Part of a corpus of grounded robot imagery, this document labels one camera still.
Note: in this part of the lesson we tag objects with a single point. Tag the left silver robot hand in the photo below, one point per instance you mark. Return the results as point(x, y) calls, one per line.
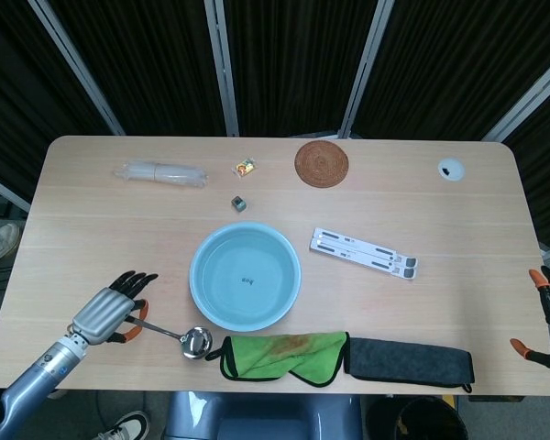
point(107, 314)

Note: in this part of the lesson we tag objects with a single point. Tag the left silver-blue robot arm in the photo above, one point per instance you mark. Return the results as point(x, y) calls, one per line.
point(32, 380)

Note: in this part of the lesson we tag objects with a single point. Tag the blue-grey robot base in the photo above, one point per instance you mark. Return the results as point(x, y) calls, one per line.
point(261, 417)

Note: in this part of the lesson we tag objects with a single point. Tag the light blue bowl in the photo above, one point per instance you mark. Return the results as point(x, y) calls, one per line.
point(245, 276)

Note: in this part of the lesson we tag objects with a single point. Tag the white sneaker with black trim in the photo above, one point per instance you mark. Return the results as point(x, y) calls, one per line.
point(124, 426)

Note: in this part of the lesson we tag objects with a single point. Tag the beige sneaker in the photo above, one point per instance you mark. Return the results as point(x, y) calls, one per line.
point(0, 243)

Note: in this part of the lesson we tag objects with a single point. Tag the dark grey cloth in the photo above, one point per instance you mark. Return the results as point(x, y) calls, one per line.
point(410, 362)

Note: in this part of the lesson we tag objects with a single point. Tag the clear plastic bag roll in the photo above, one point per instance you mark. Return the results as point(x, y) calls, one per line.
point(160, 173)

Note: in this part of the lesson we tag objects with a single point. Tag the black waste bin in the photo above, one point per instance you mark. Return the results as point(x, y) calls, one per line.
point(417, 419)

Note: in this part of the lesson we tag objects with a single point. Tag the small grey metal cube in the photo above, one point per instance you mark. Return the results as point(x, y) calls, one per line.
point(238, 203)

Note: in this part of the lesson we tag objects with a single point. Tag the green microfiber cloth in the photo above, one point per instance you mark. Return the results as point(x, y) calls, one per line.
point(279, 355)

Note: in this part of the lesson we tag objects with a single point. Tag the white folding laptop stand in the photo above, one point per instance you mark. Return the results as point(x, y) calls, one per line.
point(364, 252)

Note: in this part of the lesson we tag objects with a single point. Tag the small yellow snack packet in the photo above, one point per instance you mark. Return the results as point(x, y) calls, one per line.
point(244, 166)

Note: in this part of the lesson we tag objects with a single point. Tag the round woven rattan coaster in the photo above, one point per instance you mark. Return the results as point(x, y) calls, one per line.
point(322, 163)

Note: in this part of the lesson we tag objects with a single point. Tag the grey partition frame post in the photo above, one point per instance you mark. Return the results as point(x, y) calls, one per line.
point(222, 69)
point(364, 69)
point(78, 69)
point(527, 101)

